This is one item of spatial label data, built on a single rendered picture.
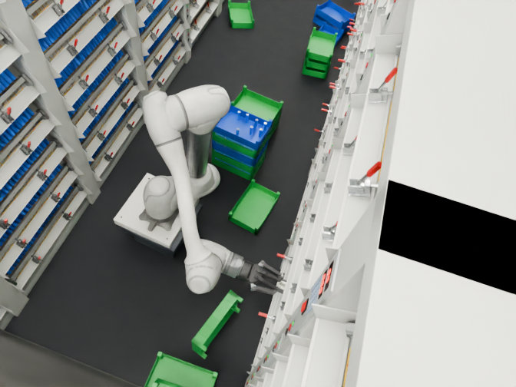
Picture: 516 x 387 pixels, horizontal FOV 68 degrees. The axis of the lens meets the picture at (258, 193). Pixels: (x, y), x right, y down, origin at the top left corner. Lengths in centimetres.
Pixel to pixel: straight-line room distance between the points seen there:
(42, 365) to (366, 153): 70
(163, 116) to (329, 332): 100
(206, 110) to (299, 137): 148
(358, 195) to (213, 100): 83
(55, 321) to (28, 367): 205
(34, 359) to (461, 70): 62
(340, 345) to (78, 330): 175
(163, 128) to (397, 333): 115
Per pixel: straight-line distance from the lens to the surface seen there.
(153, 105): 141
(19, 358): 22
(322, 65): 326
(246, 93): 279
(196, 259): 135
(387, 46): 107
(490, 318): 44
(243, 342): 212
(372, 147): 83
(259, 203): 243
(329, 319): 62
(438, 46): 69
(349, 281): 49
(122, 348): 215
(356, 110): 119
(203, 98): 143
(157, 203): 188
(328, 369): 61
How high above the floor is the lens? 207
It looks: 57 degrees down
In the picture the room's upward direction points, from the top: 12 degrees clockwise
